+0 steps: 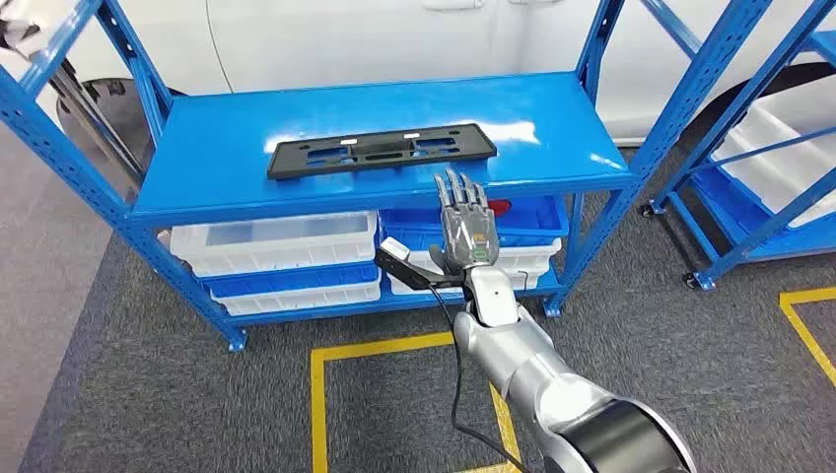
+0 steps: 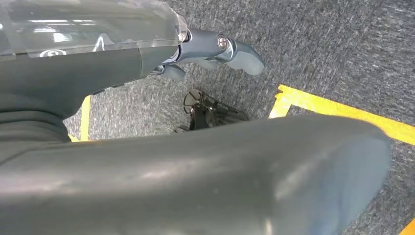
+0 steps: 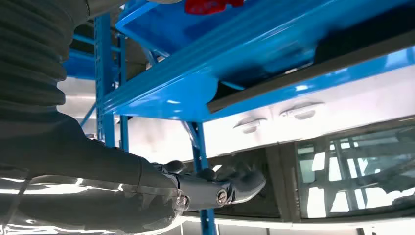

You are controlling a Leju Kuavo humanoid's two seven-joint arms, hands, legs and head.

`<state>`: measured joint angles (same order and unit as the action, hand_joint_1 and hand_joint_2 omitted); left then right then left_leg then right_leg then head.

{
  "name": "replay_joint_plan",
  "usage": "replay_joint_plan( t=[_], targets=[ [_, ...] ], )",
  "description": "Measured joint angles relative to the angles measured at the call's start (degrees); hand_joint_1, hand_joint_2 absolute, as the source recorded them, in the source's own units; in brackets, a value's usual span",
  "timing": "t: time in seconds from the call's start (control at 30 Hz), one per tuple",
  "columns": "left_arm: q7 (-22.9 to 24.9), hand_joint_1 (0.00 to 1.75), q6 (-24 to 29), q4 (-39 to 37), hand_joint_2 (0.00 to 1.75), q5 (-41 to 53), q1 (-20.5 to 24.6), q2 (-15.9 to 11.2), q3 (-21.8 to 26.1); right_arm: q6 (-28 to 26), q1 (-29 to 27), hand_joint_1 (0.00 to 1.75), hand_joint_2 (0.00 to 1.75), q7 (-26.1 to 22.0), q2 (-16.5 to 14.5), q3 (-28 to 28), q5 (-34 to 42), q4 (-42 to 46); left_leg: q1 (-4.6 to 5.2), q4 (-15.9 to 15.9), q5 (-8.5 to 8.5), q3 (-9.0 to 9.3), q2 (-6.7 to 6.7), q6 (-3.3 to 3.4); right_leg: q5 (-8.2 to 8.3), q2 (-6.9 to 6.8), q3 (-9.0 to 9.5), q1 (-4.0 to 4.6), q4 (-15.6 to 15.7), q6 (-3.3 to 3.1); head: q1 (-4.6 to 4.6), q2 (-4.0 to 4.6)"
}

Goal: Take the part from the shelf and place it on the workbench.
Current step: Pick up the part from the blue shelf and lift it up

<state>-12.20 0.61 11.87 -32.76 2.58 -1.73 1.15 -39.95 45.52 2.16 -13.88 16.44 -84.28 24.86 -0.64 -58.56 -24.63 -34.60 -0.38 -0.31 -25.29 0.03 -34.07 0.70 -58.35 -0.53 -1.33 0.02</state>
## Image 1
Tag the white car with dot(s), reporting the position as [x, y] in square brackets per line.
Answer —
[359, 39]

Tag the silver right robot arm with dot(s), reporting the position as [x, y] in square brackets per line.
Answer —
[542, 385]

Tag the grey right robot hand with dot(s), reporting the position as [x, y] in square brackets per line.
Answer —
[470, 235]

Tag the blue metal shelf rack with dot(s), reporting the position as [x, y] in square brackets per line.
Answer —
[209, 143]

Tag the clear white plastic bin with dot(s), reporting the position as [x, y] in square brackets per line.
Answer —
[274, 245]

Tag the black plastic plate frame part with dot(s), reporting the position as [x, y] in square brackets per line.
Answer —
[287, 160]

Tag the large blue plastic bin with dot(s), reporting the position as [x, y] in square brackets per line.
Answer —
[731, 215]

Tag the grey metal bar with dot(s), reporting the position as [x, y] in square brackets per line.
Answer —
[98, 124]

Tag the blue metal rack on casters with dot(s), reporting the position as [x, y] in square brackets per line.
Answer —
[725, 264]

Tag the large white plastic bin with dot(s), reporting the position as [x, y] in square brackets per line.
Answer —
[784, 176]

